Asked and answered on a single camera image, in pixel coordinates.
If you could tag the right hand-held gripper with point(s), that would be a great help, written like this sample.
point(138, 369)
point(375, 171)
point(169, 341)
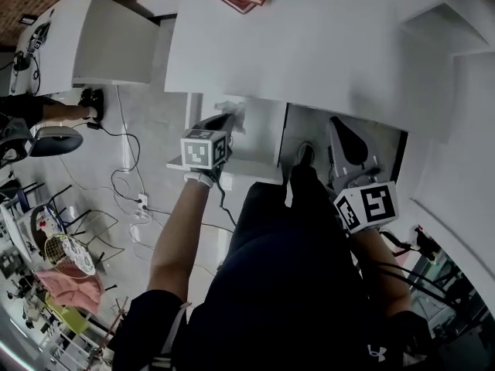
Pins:
point(371, 207)

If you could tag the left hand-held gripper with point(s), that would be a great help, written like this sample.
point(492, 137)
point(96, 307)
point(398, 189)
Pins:
point(199, 151)

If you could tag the clear plastic bag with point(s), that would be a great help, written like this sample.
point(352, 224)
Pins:
point(234, 106)

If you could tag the person's left forearm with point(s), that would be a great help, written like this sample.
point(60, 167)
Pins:
point(178, 238)

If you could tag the person's right forearm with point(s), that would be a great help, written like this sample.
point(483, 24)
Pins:
point(379, 265)

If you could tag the person's grey shoe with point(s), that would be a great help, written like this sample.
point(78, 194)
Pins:
point(306, 150)

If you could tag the person's dark trousers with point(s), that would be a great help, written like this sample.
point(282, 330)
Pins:
point(307, 184)

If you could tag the white wristband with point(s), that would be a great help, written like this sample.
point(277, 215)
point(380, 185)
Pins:
point(199, 178)

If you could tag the white power strip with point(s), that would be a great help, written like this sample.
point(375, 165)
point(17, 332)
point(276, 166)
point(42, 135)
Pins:
point(142, 201)

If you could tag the black power adapter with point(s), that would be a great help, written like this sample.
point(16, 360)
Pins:
point(94, 125)

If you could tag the white shelf unit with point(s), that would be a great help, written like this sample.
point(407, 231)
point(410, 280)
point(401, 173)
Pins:
point(437, 18)

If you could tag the grey office chair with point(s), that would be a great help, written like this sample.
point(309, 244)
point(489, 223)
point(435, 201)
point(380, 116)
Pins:
point(58, 141)

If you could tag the white curved desk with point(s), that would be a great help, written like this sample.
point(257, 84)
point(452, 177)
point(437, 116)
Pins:
point(62, 33)

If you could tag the spare grey gripper set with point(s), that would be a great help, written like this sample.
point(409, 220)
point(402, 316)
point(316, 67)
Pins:
point(38, 37)

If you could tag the pink cloth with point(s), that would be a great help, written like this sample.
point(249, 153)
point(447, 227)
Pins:
point(73, 288)

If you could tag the yellow-green chair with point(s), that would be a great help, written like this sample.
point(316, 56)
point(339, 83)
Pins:
point(67, 315)

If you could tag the black picture frame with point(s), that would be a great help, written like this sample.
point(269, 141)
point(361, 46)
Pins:
point(27, 20)

